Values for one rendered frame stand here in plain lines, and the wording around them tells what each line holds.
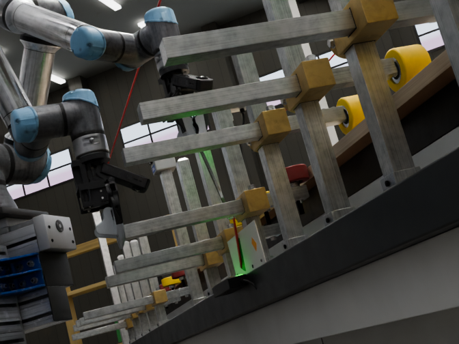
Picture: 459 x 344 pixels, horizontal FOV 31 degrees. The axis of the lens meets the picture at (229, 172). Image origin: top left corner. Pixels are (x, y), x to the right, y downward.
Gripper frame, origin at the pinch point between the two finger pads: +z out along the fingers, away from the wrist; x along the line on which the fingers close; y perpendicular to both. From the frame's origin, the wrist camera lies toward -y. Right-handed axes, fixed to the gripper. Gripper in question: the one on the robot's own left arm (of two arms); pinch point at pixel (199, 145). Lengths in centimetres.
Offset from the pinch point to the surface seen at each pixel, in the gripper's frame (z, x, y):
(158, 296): 20, -56, 132
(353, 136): 12.1, -11.2, -36.7
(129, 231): 16.4, 20.6, 4.4
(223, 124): -4.2, -7.0, -1.6
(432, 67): 11, 1, -69
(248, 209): 18.2, -3.0, -7.7
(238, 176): 8.8, -7.3, -1.8
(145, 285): 11, -68, 162
